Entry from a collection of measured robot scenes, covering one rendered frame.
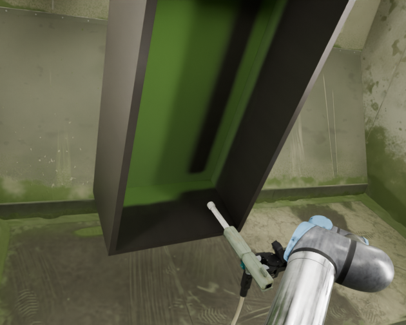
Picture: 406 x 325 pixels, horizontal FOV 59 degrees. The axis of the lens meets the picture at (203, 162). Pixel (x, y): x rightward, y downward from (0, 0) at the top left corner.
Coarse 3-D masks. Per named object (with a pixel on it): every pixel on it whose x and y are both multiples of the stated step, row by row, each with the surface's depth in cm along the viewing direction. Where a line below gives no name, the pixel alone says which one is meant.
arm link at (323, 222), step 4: (316, 216) 146; (320, 216) 146; (312, 220) 144; (316, 220) 144; (320, 220) 144; (324, 220) 144; (328, 220) 144; (320, 224) 142; (324, 224) 142; (328, 224) 142; (332, 224) 143; (328, 228) 140; (332, 228) 142; (336, 228) 142
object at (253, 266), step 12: (216, 216) 157; (228, 228) 149; (228, 240) 147; (240, 240) 144; (240, 252) 139; (252, 252) 139; (252, 264) 133; (252, 276) 134; (264, 276) 129; (264, 288) 128
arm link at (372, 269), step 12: (360, 240) 124; (360, 252) 85; (372, 252) 87; (384, 252) 92; (360, 264) 84; (372, 264) 85; (384, 264) 86; (348, 276) 85; (360, 276) 84; (372, 276) 84; (384, 276) 86; (360, 288) 86; (372, 288) 86; (384, 288) 89
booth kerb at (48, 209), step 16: (272, 192) 263; (288, 192) 269; (304, 192) 275; (320, 192) 281; (336, 192) 287; (352, 192) 294; (0, 208) 199; (16, 208) 202; (32, 208) 205; (48, 208) 209; (64, 208) 212; (80, 208) 216; (96, 208) 219
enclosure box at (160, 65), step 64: (128, 0) 91; (192, 0) 119; (256, 0) 128; (320, 0) 112; (128, 64) 95; (192, 64) 136; (256, 64) 145; (320, 64) 113; (128, 128) 101; (192, 128) 158; (256, 128) 147; (128, 192) 166; (192, 192) 177; (256, 192) 148
